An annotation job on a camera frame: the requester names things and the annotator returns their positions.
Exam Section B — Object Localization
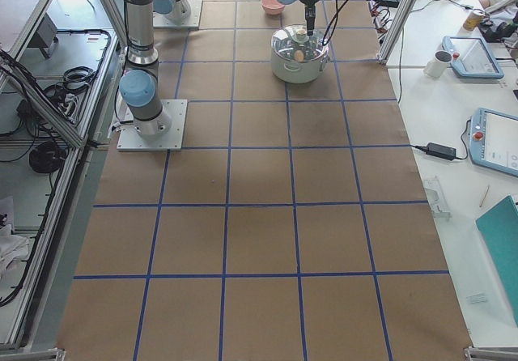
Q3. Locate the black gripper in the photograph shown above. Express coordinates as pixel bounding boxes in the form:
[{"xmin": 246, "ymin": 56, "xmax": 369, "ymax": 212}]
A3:
[{"xmin": 300, "ymin": 0, "xmax": 319, "ymax": 34}]

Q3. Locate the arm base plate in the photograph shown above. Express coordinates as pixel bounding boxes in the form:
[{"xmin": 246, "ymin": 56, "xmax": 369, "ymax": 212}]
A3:
[
  {"xmin": 117, "ymin": 100, "xmax": 188, "ymax": 151},
  {"xmin": 153, "ymin": 0, "xmax": 203, "ymax": 30}
]

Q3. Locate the teal folder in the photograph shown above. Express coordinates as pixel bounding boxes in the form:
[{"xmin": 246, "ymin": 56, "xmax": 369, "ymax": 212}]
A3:
[{"xmin": 475, "ymin": 195, "xmax": 517, "ymax": 322}]

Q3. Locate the glass pot lid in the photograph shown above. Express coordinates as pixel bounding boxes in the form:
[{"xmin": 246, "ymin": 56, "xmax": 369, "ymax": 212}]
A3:
[{"xmin": 271, "ymin": 24, "xmax": 328, "ymax": 62}]

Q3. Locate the pink bowl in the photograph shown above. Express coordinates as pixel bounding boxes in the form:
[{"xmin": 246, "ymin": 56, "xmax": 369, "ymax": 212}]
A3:
[{"xmin": 261, "ymin": 0, "xmax": 285, "ymax": 15}]

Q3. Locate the far teach pendant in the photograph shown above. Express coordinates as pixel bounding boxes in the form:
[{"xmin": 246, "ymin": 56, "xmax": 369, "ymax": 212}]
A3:
[{"xmin": 442, "ymin": 36, "xmax": 504, "ymax": 79}]

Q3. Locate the teach pendant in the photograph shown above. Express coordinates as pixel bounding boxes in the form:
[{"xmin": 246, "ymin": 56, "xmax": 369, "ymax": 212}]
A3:
[
  {"xmin": 442, "ymin": 36, "xmax": 504, "ymax": 79},
  {"xmin": 468, "ymin": 108, "xmax": 517, "ymax": 176}
]

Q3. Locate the white mug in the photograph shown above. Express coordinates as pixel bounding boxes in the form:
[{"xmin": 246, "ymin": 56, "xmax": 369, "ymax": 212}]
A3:
[{"xmin": 423, "ymin": 50, "xmax": 452, "ymax": 79}]

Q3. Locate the pale green cooking pot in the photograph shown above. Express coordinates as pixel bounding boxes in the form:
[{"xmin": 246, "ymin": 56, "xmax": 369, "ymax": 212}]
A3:
[{"xmin": 270, "ymin": 43, "xmax": 330, "ymax": 84}]

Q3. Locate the near teach pendant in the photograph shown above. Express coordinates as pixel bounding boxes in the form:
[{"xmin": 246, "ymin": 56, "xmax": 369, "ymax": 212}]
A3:
[{"xmin": 468, "ymin": 108, "xmax": 517, "ymax": 176}]

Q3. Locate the aluminium frame post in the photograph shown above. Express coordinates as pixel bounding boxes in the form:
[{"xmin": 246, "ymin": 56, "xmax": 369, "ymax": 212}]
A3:
[{"xmin": 378, "ymin": 0, "xmax": 417, "ymax": 65}]

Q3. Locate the wooden stick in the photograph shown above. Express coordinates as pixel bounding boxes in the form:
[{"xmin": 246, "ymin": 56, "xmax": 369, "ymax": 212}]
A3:
[{"xmin": 479, "ymin": 185, "xmax": 490, "ymax": 208}]

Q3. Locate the brown egg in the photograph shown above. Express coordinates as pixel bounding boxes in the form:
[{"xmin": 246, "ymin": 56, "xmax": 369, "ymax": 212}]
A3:
[{"xmin": 294, "ymin": 50, "xmax": 305, "ymax": 62}]

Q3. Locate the clear plastic holder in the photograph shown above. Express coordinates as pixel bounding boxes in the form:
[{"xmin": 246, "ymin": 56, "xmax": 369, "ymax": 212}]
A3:
[{"xmin": 422, "ymin": 177, "xmax": 452, "ymax": 219}]

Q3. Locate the small white label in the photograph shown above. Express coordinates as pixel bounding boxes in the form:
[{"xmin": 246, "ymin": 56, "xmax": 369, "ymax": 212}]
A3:
[{"xmin": 466, "ymin": 292, "xmax": 488, "ymax": 304}]

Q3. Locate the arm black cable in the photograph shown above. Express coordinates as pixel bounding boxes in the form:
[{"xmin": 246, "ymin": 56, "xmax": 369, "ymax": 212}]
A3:
[{"xmin": 321, "ymin": 0, "xmax": 356, "ymax": 46}]

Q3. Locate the yellow drink can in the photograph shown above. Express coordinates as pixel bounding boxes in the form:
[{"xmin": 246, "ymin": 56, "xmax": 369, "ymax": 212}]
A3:
[{"xmin": 462, "ymin": 9, "xmax": 486, "ymax": 32}]

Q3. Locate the grey box on shelf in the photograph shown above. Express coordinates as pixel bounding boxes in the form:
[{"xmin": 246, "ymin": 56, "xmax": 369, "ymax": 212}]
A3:
[{"xmin": 28, "ymin": 14, "xmax": 58, "ymax": 59}]

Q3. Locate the black power adapter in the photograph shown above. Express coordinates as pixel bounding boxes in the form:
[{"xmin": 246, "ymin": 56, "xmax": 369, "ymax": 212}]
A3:
[{"xmin": 412, "ymin": 142, "xmax": 466, "ymax": 161}]

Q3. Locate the coiled black cable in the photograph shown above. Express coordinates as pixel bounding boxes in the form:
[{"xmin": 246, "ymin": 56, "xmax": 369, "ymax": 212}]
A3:
[{"xmin": 28, "ymin": 140, "xmax": 68, "ymax": 176}]

